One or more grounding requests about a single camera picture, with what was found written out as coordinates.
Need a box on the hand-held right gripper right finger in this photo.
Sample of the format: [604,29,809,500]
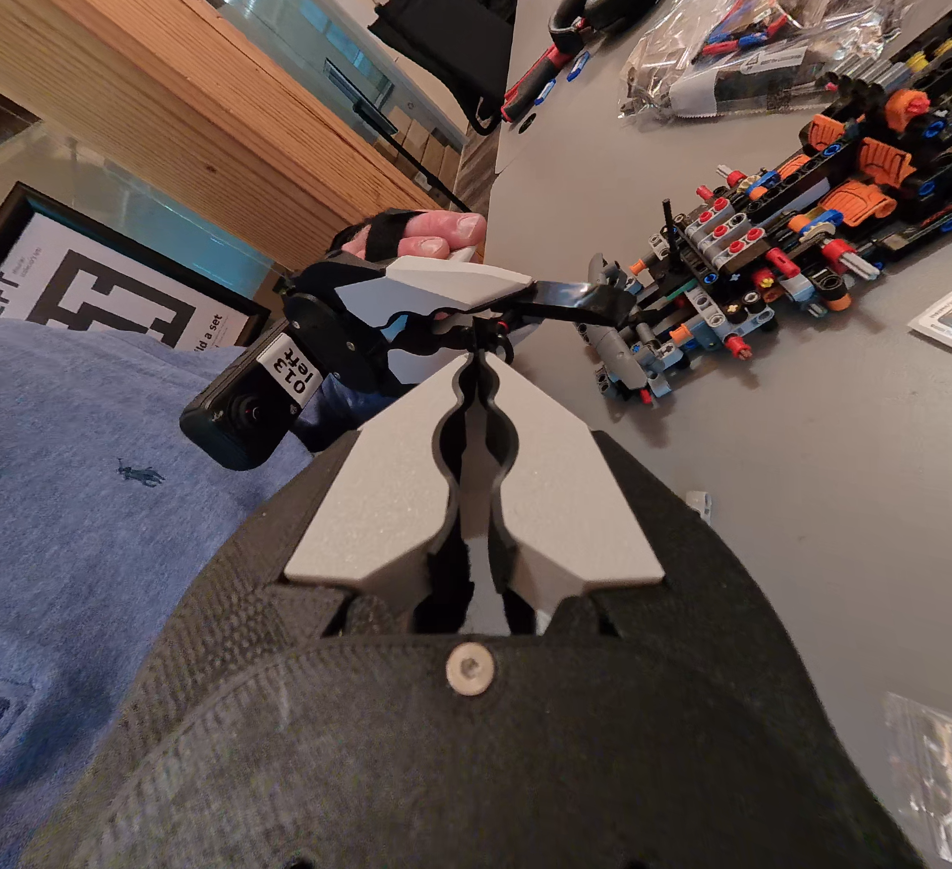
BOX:
[476,350,666,635]

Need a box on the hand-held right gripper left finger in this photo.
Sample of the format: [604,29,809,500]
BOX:
[283,353,477,635]

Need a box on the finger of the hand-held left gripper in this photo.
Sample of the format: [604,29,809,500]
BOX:
[383,318,536,388]
[333,255,534,336]

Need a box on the black curved lego panel assembly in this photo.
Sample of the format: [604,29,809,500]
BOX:
[465,279,638,366]

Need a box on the partly built lego car model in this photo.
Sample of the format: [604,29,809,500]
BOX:
[579,46,952,406]

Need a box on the lego sticker sheet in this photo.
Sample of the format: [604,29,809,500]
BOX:
[906,288,952,351]

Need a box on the clear bag of lego parts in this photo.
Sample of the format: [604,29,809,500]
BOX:
[616,0,952,131]

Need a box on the person's left hand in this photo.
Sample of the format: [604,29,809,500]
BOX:
[327,208,489,269]

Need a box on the framed marker sign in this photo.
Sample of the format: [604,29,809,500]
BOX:
[0,182,273,354]

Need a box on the black fabric chair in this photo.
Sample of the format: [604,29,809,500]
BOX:
[366,0,523,138]

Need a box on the wooden furniture panel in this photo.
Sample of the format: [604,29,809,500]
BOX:
[0,0,449,272]

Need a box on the small clear plastic bag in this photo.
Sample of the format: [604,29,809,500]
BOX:
[881,689,952,864]

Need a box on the red black handled tool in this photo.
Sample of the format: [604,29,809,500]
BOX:
[499,44,571,125]

